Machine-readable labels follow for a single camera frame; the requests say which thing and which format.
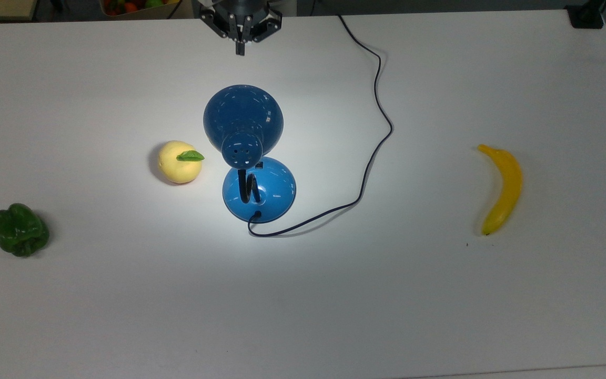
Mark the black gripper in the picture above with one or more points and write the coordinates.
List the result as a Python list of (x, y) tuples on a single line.
[(245, 8)]

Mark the blue desk lamp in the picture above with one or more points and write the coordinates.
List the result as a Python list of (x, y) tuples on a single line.
[(258, 195)]

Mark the bowl of toy fruit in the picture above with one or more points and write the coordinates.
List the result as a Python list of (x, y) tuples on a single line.
[(124, 8)]

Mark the yellow toy peach with leaf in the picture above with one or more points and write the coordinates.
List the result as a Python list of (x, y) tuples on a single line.
[(177, 168)]

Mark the green toy bell pepper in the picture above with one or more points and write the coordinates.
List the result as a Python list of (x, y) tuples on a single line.
[(21, 231)]

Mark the yellow toy banana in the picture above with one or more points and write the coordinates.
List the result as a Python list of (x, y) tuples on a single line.
[(508, 184)]

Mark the black table clamp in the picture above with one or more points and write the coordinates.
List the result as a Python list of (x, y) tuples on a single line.
[(586, 16)]

